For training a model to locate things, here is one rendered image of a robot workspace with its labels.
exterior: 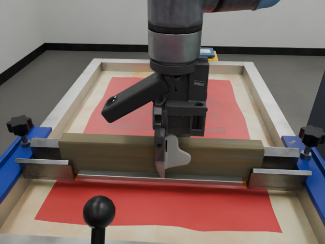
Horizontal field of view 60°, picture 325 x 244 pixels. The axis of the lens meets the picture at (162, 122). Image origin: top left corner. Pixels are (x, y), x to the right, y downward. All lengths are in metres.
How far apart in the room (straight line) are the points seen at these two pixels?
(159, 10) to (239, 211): 0.35
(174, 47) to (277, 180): 0.30
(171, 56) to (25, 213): 0.37
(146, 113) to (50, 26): 3.90
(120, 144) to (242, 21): 3.84
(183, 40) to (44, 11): 4.24
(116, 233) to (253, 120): 0.46
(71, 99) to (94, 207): 0.59
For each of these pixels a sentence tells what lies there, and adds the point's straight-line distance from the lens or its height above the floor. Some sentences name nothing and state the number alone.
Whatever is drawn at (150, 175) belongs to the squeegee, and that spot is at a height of 0.99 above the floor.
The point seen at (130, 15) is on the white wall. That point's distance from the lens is 4.21.
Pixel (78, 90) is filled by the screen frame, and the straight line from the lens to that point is 0.86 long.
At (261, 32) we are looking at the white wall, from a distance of 4.35.
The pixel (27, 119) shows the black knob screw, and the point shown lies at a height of 1.06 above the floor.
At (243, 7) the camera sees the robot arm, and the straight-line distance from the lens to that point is 0.43.
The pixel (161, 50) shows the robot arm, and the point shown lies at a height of 1.23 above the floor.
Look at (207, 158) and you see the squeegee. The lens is 0.50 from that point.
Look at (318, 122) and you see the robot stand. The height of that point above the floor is 0.85.
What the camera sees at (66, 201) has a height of 0.95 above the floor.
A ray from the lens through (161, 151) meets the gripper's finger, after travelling 0.45.
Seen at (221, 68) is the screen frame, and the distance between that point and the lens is 1.04.
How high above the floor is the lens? 1.35
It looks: 32 degrees down
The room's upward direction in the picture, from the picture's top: straight up
